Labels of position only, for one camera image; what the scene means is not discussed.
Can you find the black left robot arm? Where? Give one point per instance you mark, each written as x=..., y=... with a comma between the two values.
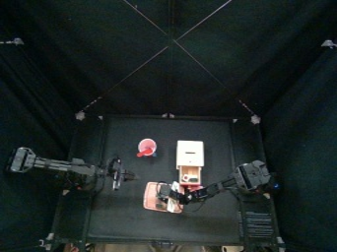
x=53, y=164

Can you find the white and red toy piece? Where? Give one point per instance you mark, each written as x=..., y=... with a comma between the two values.
x=186, y=178

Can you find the silver frame corner bracket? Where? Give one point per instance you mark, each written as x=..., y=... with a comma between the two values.
x=16, y=41
x=79, y=115
x=256, y=119
x=328, y=43
x=168, y=115

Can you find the small blue toy piece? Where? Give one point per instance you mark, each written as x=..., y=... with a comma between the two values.
x=154, y=154

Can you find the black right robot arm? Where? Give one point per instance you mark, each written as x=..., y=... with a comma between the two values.
x=237, y=180

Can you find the red toy cup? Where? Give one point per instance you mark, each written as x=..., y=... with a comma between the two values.
x=147, y=146

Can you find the wooden drawer with red front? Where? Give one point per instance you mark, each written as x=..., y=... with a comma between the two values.
x=192, y=175

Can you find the small dark toy piece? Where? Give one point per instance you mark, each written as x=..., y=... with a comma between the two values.
x=159, y=205

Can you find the red toy spoon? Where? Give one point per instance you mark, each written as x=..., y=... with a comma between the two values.
x=142, y=153

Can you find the pink tray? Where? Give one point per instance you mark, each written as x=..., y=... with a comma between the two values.
x=153, y=197

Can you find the white text label sticker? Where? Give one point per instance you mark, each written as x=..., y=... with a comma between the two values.
x=258, y=224

